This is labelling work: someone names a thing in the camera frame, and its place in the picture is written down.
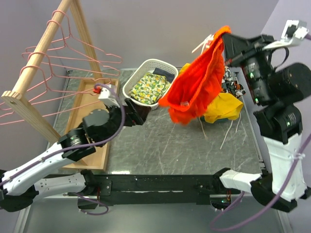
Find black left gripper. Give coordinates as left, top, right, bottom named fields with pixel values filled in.
left=99, top=98, right=152, bottom=146

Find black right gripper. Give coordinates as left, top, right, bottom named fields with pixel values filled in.
left=219, top=31, right=274, bottom=103

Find orange mesh shorts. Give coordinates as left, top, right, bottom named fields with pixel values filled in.
left=158, top=26, right=231, bottom=125

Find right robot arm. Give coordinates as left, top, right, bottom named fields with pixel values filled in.
left=222, top=30, right=311, bottom=213

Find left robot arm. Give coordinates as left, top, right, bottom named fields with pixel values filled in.
left=0, top=98, right=151, bottom=212

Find lemon print garment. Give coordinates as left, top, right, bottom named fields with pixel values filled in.
left=128, top=72, right=171, bottom=105

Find white plastic laundry basket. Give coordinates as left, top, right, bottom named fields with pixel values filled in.
left=122, top=59, right=178, bottom=110

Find black white orange patterned garment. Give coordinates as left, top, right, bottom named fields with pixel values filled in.
left=221, top=66, right=246, bottom=99

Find dark navy garment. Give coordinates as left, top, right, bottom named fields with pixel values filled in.
left=153, top=68, right=175, bottom=83

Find wooden clothes rack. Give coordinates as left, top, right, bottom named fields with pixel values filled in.
left=0, top=0, right=117, bottom=170

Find yellow garment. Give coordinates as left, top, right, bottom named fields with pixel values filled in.
left=179, top=62, right=244, bottom=124

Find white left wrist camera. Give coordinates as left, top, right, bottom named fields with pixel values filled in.
left=93, top=84, right=120, bottom=107

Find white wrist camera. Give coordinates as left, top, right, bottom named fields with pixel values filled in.
left=93, top=84, right=120, bottom=107
left=262, top=20, right=311, bottom=50

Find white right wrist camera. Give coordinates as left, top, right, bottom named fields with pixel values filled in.
left=262, top=20, right=311, bottom=50

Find white drawstring cord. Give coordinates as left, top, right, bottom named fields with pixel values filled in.
left=199, top=116, right=242, bottom=150

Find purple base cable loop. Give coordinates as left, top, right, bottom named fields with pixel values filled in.
left=72, top=191, right=109, bottom=216

